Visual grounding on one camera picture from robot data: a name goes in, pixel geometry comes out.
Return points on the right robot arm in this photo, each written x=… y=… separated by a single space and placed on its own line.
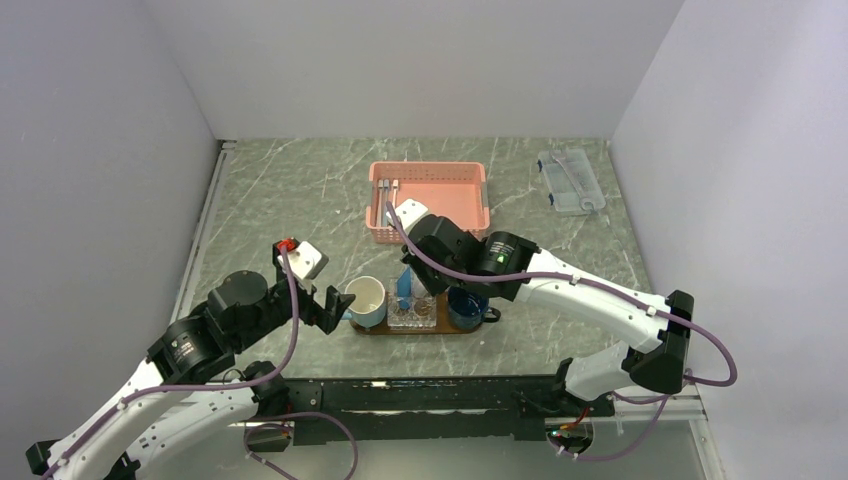
x=650 y=351

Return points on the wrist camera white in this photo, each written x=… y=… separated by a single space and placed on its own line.
x=408 y=213
x=300 y=258

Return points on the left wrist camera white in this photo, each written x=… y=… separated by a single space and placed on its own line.
x=300 y=258

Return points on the pink plastic basket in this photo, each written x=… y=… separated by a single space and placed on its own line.
x=457 y=190

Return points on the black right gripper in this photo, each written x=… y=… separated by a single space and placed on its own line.
x=432 y=286

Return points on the blue toothpaste tube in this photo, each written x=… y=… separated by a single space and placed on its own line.
x=403 y=289

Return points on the dark blue mug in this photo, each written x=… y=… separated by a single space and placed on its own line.
x=468 y=310

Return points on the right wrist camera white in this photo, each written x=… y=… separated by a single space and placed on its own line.
x=408 y=213

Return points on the clear acrylic holder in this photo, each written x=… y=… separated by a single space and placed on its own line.
x=422 y=315

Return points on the light blue mug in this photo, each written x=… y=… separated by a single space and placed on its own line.
x=369 y=307

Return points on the brown wooden oval tray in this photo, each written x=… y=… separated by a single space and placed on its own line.
x=443 y=327

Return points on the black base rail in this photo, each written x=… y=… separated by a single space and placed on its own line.
x=521 y=407

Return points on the clear plastic storage box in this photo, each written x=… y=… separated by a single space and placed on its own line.
x=573 y=188

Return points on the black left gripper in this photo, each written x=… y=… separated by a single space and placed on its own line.
x=327 y=315

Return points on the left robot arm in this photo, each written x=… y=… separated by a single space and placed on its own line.
x=178 y=394

